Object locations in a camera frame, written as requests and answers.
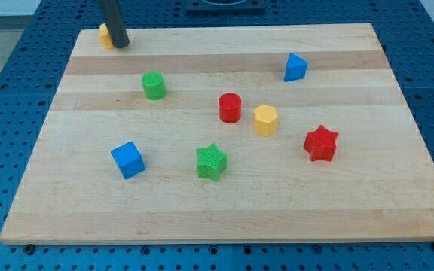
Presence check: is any wooden board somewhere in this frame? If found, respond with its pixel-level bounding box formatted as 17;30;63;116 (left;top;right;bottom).
0;23;434;245

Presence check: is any blue triangle block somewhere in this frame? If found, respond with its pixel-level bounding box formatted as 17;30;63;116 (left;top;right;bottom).
283;53;308;82

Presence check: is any green star block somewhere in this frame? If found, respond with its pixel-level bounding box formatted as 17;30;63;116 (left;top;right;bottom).
196;143;228;181

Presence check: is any red cylinder block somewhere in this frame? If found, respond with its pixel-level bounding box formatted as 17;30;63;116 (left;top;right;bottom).
219;93;242;123

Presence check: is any yellow hexagon block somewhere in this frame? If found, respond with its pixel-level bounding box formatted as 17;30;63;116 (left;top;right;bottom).
253;105;279;136

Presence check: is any green cylinder block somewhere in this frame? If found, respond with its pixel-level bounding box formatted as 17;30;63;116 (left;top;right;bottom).
141;71;166;100

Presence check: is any red star block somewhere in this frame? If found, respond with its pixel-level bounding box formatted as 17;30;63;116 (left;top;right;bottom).
303;125;339;162

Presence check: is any yellow heart block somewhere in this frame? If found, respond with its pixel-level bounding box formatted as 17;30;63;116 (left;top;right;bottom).
98;23;115;50

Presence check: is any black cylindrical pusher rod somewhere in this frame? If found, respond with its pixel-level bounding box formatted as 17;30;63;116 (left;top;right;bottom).
99;0;130;49

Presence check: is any blue cube block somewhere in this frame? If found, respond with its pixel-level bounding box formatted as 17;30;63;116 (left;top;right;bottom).
111;142;146;179

